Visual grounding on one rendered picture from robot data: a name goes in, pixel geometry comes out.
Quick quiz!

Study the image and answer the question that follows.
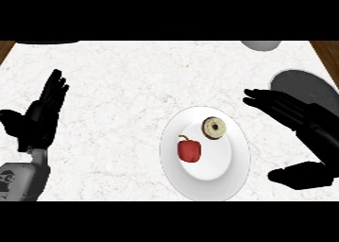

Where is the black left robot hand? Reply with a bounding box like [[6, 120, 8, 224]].
[[0, 68, 70, 153]]

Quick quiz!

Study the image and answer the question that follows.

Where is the red bell pepper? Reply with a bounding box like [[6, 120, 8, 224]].
[[176, 134, 202, 164]]

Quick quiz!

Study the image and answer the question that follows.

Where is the pale ring doughnut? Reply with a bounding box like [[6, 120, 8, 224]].
[[201, 115, 227, 141]]

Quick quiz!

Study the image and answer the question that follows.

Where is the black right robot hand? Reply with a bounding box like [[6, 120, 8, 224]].
[[242, 88, 339, 191]]

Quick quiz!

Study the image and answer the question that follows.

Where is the white oval plate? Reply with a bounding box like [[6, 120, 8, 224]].
[[159, 106, 252, 202]]

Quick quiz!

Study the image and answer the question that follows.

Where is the dark grey pan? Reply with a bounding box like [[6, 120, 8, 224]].
[[270, 69, 339, 121]]

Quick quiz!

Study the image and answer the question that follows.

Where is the grey rounded bowl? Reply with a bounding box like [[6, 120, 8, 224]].
[[240, 40, 283, 52]]

